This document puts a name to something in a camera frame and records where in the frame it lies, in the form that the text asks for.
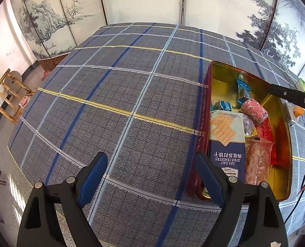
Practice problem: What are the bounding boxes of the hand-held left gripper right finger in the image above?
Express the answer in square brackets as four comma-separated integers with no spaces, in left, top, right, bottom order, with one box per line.
[195,152,289,247]

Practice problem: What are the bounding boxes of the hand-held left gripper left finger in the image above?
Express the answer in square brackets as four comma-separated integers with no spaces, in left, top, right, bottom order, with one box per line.
[17,152,109,247]

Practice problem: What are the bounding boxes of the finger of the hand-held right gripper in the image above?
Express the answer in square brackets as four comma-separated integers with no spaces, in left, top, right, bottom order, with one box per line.
[267,82,292,101]

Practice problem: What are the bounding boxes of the blue cracker packet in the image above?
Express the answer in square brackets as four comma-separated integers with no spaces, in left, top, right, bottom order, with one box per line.
[210,110,246,183]

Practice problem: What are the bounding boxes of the pink patterned snack packet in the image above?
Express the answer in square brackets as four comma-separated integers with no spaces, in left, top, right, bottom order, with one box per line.
[239,98,268,126]

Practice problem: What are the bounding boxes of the red tin box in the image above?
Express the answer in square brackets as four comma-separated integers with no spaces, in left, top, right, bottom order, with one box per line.
[186,60,293,202]

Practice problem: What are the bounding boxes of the light blue small packet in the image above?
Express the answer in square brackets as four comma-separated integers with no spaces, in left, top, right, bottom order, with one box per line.
[236,79,251,106]

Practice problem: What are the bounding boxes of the dark snack packet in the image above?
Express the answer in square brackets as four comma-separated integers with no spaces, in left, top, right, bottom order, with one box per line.
[243,114,257,135]

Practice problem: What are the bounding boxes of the red snack packet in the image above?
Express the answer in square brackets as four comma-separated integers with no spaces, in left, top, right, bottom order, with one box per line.
[257,121,275,144]

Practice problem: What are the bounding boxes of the clear orange snack packet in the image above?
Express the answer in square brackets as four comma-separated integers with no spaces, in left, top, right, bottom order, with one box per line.
[245,137,275,186]

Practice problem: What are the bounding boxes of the dark blue small packet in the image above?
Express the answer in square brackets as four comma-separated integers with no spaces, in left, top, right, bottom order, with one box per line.
[212,101,233,112]

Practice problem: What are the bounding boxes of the grey plaid tablecloth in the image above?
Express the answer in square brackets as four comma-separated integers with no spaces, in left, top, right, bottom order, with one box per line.
[8,23,305,247]

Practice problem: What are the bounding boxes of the light wooden stool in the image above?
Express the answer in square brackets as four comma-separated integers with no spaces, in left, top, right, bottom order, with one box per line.
[0,68,36,125]

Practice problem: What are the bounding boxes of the painted folding screen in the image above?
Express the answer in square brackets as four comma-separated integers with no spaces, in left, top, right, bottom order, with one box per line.
[9,0,305,83]

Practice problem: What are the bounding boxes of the black cable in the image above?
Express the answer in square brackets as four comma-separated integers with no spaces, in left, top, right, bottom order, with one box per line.
[284,175,305,224]

